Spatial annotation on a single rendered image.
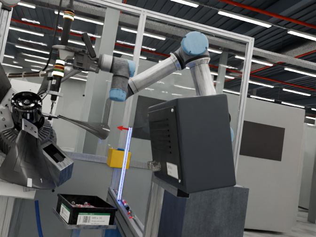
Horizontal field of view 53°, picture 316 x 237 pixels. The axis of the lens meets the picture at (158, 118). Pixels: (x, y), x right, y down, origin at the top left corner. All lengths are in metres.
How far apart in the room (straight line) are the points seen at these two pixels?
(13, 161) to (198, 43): 0.88
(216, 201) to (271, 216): 4.17
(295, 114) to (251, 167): 1.18
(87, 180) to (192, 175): 1.56
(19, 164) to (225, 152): 0.80
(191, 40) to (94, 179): 1.16
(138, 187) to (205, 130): 1.59
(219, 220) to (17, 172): 0.86
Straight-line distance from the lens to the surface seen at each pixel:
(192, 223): 1.43
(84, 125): 1.35
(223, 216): 1.48
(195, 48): 1.42
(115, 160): 1.64
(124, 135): 2.14
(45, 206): 2.17
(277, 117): 5.52
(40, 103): 1.37
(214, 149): 0.64
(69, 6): 1.49
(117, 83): 1.41
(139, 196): 2.20
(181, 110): 0.62
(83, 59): 1.41
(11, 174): 1.20
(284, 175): 5.63
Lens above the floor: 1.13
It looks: 5 degrees up
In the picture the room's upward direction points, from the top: 9 degrees clockwise
